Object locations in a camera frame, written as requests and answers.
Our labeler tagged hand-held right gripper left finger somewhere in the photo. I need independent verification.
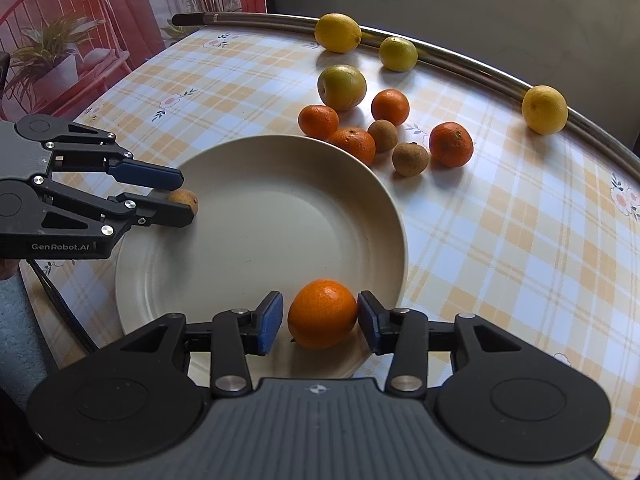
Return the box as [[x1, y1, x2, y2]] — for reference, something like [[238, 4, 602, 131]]
[[120, 291, 285, 397]]

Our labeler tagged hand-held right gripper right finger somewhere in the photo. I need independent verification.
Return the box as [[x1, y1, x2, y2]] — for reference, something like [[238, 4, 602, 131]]
[[357, 290, 523, 398]]

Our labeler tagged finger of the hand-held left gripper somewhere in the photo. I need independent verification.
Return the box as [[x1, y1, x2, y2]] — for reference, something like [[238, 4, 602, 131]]
[[30, 175, 195, 238], [15, 114, 184, 187]]

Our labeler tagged small brown longan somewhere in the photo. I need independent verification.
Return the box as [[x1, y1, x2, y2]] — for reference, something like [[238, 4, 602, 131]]
[[168, 188, 199, 216]]

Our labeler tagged orange tangerine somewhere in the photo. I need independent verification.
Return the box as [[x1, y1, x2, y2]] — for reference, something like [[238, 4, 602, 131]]
[[327, 127, 376, 166], [298, 104, 340, 141], [429, 122, 474, 168], [371, 88, 410, 127], [287, 279, 359, 351]]

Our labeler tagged beige round plate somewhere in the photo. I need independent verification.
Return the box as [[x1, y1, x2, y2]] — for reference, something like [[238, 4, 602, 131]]
[[115, 135, 408, 380]]

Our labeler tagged light blue cloth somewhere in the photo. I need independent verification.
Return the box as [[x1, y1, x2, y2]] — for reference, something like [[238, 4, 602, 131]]
[[0, 272, 58, 411]]

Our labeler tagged checked floral tablecloth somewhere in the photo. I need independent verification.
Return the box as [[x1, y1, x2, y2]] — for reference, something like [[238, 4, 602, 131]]
[[20, 25, 640, 461]]

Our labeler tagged brown kiwi lower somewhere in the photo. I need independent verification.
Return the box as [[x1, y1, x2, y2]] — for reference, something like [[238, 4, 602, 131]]
[[392, 142, 430, 177]]

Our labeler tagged brown kiwi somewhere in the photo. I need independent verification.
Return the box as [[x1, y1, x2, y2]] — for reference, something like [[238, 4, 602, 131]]
[[392, 142, 430, 177], [367, 119, 399, 153]]

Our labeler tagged brown kiwi upper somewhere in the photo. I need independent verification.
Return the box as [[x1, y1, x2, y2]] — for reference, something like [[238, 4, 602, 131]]
[[367, 119, 399, 153]]

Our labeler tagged greenish yellow lemon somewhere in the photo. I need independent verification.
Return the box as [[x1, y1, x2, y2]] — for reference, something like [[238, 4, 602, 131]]
[[378, 36, 418, 72]]

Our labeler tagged long metal tube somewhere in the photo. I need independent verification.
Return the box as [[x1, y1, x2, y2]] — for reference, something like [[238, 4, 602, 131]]
[[171, 11, 640, 183]]

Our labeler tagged black cable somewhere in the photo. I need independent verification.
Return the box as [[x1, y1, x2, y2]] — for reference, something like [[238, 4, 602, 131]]
[[27, 259, 99, 354]]

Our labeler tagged printed wall poster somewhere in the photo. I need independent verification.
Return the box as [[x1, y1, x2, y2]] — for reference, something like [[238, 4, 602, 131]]
[[0, 0, 266, 122]]

